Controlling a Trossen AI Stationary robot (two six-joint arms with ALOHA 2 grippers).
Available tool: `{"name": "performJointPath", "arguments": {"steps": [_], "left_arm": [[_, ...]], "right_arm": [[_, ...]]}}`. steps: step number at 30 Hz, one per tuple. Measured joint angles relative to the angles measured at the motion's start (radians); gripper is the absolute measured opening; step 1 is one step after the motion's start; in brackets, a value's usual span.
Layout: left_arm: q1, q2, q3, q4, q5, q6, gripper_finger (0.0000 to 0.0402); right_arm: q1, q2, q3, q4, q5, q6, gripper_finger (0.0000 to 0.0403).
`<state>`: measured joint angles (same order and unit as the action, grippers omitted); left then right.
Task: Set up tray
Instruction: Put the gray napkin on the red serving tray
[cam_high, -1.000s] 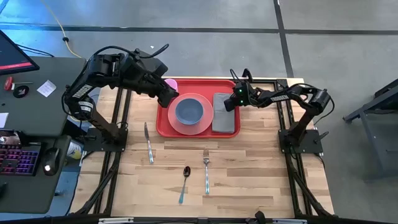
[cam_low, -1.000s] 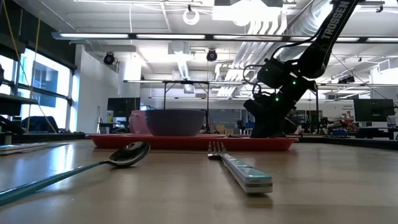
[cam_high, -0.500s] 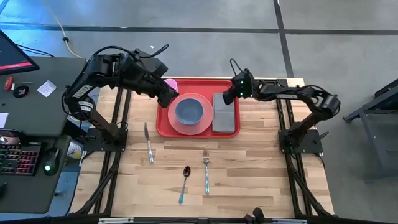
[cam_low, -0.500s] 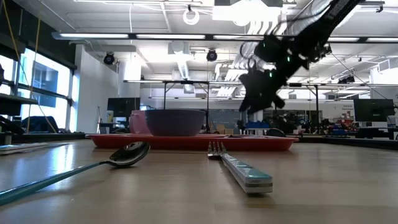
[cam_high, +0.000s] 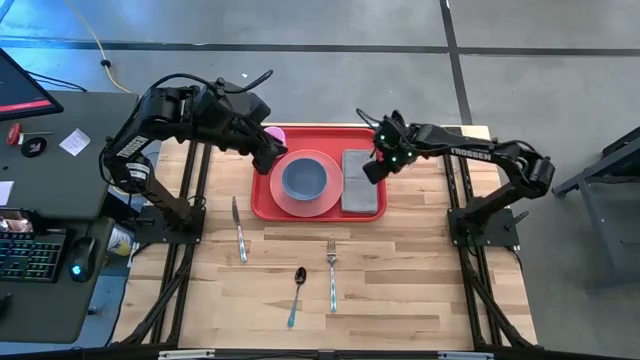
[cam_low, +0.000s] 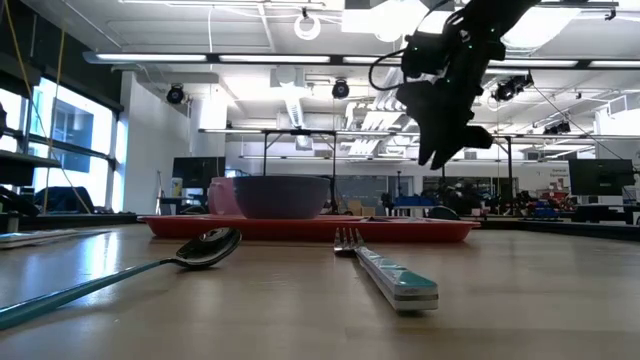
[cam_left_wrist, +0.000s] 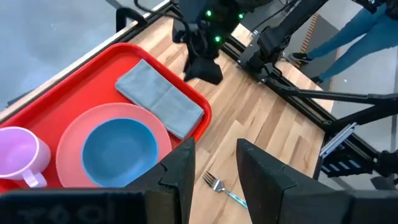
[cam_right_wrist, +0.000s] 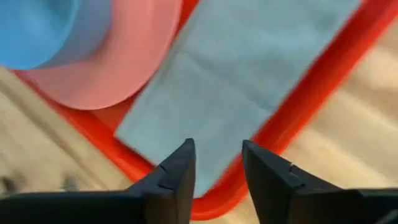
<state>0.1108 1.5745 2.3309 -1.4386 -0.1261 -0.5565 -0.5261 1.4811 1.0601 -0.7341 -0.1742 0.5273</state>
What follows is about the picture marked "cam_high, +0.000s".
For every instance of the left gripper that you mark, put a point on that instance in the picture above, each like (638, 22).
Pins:
(255, 140)

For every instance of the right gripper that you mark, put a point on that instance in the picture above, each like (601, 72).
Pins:
(385, 165)

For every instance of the pink plastic cup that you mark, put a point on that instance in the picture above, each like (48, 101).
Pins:
(277, 135)

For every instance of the grey cloth napkin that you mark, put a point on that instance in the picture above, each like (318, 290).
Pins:
(359, 195)

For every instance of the purple bowl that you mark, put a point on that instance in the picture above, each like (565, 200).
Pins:
(304, 179)

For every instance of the pink plate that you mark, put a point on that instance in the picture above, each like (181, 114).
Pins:
(280, 200)

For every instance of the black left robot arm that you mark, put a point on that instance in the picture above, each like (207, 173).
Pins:
(165, 105)

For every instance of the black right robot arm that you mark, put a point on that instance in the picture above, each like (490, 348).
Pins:
(500, 155)

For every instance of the red plastic tray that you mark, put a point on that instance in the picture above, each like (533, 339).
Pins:
(320, 140)

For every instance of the white yellow container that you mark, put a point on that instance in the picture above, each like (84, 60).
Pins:
(120, 241)

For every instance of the white paper note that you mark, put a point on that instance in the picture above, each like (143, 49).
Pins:
(75, 142)

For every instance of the black desk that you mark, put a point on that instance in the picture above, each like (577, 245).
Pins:
(65, 185)

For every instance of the black computer mouse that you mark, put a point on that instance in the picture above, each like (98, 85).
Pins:
(82, 257)

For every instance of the black metal stand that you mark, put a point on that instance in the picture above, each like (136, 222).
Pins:
(595, 210)

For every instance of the black round disc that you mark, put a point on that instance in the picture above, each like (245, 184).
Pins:
(34, 147)

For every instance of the desk monitor with red stripe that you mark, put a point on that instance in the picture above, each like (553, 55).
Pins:
(20, 90)

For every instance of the backlit black keyboard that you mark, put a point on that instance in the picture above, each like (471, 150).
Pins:
(30, 255)

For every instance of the white paper sheet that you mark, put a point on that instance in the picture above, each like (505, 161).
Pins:
(6, 193)

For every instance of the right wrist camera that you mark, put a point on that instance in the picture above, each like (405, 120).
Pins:
(395, 137)

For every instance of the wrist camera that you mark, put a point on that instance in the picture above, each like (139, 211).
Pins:
(395, 137)
(245, 107)

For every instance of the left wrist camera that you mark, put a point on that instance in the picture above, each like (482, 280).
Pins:
(245, 107)

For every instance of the black table frame rails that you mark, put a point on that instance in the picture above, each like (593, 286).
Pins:
(175, 280)
(480, 290)

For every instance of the black table edge rail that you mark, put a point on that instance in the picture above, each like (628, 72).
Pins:
(300, 356)

